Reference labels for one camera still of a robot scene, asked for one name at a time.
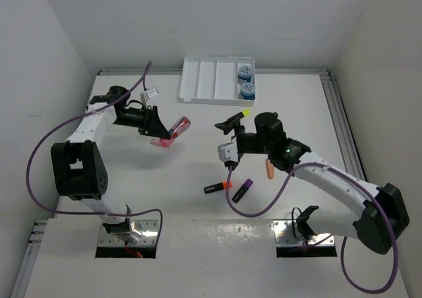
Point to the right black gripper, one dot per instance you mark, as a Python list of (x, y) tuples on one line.
[(227, 126)]

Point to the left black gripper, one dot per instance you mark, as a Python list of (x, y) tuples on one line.
[(151, 124)]

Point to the pink eraser case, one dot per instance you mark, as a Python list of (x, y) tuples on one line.
[(161, 142)]

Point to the pink tube of pens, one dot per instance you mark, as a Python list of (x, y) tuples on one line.
[(179, 127)]

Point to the blue tape roll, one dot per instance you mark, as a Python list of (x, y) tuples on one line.
[(245, 73), (248, 91)]

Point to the orange eraser case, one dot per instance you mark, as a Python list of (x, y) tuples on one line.
[(269, 169)]

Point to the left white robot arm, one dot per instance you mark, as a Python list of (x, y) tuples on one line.
[(79, 169)]

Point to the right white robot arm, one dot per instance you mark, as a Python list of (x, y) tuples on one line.
[(378, 215)]

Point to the yellow cap black highlighter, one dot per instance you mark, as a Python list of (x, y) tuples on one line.
[(241, 115)]

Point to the white divided organizer tray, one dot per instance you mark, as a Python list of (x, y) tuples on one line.
[(213, 80)]

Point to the purple cap black highlighter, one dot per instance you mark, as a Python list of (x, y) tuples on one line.
[(242, 191)]

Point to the orange cap black highlighter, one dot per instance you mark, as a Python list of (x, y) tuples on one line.
[(218, 187)]

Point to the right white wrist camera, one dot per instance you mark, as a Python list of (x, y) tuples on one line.
[(228, 152)]

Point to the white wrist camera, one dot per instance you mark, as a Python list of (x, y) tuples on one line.
[(228, 152), (148, 94)]

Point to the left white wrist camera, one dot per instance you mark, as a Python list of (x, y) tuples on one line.
[(148, 94)]

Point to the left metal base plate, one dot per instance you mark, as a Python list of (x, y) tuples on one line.
[(135, 233)]

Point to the metal base plate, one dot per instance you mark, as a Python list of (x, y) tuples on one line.
[(287, 235), (135, 233)]

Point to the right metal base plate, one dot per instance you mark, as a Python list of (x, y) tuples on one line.
[(287, 235)]

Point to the aluminium frame rail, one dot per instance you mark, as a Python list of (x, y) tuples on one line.
[(342, 128)]

